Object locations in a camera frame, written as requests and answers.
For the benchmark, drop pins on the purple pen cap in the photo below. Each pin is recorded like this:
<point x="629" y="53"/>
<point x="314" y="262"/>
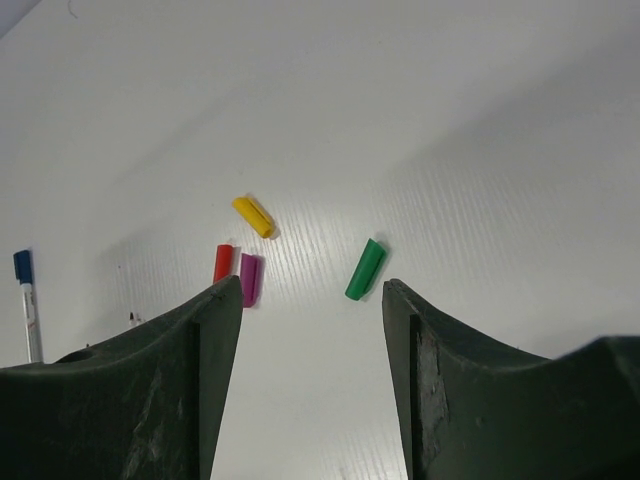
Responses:
<point x="250" y="277"/>

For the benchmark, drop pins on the green pen cap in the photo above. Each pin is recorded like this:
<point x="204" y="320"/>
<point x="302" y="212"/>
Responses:
<point x="366" y="271"/>

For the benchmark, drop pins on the yellow pen cap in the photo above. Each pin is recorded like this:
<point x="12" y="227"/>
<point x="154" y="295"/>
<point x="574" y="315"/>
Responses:
<point x="255" y="216"/>

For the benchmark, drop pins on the red pen cap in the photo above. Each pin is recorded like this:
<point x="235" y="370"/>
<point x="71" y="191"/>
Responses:
<point x="223" y="262"/>

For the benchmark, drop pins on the blue pen cap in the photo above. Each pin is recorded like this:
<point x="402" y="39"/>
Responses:
<point x="23" y="267"/>

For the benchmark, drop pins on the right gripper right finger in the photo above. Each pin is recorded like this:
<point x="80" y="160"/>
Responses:
<point x="471" y="407"/>

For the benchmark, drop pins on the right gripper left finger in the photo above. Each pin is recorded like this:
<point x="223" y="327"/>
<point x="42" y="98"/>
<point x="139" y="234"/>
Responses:
<point x="145" y="404"/>

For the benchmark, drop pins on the blue-ended white pen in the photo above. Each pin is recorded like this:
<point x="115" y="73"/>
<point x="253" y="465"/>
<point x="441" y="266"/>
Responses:
<point x="34" y="343"/>

